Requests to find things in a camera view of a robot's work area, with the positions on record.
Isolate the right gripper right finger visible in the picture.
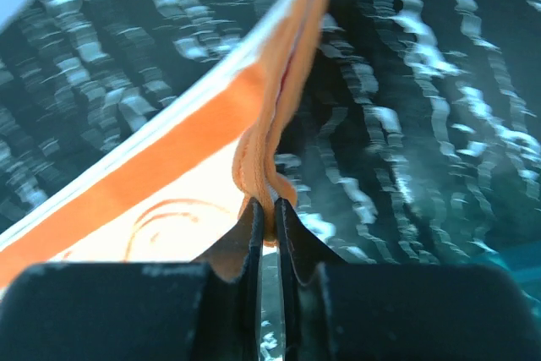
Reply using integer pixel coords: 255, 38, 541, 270
275, 199, 540, 361

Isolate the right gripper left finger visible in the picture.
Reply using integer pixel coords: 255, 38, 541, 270
1, 200, 264, 361

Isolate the blue translucent plastic tray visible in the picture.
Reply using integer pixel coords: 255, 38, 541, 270
472, 241, 540, 317

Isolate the orange cartoon print towel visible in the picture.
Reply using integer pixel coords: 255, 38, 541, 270
1, 0, 329, 287

